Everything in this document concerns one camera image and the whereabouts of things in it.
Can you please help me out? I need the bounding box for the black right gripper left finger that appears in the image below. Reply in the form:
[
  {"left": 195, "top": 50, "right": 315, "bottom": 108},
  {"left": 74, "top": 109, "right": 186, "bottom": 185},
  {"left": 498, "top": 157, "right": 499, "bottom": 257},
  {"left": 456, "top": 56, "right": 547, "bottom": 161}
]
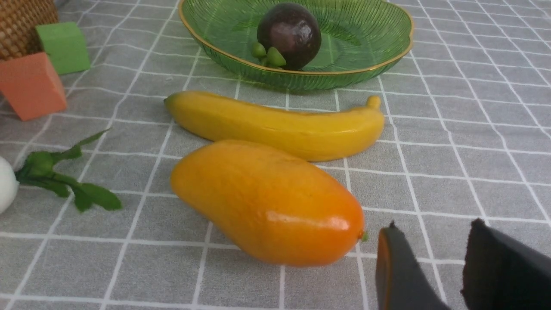
[{"left": 375, "top": 220, "right": 449, "bottom": 310}]

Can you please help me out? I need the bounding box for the orange foam cube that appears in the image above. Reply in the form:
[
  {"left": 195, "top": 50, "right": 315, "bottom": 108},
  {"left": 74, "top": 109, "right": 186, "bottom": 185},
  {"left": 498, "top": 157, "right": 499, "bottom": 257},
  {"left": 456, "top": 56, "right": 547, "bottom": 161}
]
[{"left": 0, "top": 52, "right": 67, "bottom": 121}]

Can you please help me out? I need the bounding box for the grey checkered tablecloth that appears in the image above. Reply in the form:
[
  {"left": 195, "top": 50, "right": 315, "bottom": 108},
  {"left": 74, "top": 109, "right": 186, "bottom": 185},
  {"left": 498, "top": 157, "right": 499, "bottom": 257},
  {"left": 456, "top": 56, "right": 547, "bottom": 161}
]
[{"left": 1, "top": 0, "right": 550, "bottom": 310}]

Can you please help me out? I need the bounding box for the dark purple mangosteen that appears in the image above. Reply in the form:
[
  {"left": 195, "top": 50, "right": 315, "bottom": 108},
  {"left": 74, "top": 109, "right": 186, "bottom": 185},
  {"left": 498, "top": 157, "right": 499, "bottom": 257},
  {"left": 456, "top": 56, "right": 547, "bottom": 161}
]
[{"left": 251, "top": 2, "right": 322, "bottom": 71}]

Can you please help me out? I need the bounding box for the white radish with leaves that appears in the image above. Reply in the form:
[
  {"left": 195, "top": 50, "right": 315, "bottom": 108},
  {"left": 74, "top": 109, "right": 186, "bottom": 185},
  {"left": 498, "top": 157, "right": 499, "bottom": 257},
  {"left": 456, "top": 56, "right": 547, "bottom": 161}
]
[{"left": 14, "top": 130, "right": 123, "bottom": 213}]

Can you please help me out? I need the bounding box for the green glass leaf plate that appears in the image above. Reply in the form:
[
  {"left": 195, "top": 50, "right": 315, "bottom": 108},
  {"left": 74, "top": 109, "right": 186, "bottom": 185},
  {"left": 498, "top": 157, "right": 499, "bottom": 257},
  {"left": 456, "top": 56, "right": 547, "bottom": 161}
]
[{"left": 177, "top": 0, "right": 415, "bottom": 92}]

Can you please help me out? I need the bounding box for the green foam cube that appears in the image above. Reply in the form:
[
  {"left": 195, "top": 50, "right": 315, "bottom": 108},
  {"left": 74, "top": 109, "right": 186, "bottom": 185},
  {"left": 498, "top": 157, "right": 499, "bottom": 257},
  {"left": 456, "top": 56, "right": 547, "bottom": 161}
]
[{"left": 35, "top": 22, "right": 91, "bottom": 75}]

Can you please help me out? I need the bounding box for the orange mango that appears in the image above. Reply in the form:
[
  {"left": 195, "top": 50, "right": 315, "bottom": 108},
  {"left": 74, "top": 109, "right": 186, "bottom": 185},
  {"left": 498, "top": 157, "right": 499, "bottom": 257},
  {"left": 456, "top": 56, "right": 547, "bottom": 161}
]
[{"left": 170, "top": 140, "right": 368, "bottom": 267}]

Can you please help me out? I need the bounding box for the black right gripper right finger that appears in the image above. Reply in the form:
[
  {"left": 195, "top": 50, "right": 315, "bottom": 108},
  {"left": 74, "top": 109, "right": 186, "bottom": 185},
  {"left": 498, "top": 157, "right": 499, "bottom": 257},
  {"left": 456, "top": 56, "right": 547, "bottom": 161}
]
[{"left": 461, "top": 219, "right": 551, "bottom": 310}]

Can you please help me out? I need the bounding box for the yellow banana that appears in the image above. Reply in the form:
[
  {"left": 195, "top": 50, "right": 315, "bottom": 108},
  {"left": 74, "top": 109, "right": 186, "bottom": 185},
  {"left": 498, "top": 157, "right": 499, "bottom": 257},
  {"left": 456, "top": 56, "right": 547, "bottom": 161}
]
[{"left": 164, "top": 91, "right": 384, "bottom": 161}]

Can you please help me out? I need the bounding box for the woven rattan basket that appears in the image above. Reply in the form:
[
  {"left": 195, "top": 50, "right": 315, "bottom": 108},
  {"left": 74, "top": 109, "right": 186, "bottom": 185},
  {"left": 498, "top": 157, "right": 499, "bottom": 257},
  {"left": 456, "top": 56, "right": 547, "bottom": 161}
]
[{"left": 0, "top": 0, "right": 59, "bottom": 62}]

